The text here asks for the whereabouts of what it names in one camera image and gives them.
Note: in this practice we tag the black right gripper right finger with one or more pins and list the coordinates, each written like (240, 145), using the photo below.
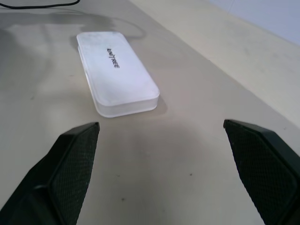
(264, 168)

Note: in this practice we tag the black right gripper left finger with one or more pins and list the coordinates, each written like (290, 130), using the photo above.
(61, 178)

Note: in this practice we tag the white Unitree pencil case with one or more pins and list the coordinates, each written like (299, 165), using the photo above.
(117, 75)

